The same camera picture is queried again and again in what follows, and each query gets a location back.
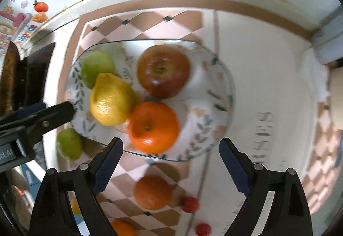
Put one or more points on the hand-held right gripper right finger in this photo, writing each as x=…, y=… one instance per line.
x=235, y=170

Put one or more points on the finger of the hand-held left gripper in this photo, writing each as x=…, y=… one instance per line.
x=29, y=110
x=59, y=114

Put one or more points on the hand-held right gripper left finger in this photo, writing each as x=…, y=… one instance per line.
x=105, y=171

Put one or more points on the green apple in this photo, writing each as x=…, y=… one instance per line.
x=96, y=67
x=69, y=144

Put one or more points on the orange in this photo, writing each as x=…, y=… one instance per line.
x=152, y=192
x=154, y=127
x=123, y=229

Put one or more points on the red cherry tomato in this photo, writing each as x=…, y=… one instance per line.
x=202, y=229
x=190, y=204

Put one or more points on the glass plate with leaf print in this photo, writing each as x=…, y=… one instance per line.
x=209, y=118

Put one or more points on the yellow lemon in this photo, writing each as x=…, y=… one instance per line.
x=112, y=99

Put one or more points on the checkered counter mat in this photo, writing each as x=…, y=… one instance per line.
x=268, y=91

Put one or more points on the red apple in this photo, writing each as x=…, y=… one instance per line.
x=163, y=72

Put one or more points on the white paper towel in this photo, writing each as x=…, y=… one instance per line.
x=316, y=77

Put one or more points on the colourful cartoon wall sticker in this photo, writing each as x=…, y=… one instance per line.
x=13, y=29

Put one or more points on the gold ingot wall sticker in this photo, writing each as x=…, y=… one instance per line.
x=39, y=16

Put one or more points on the persimmon wall sticker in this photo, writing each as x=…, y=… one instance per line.
x=40, y=6

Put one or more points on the cloud wall sticker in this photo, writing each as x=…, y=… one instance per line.
x=24, y=4

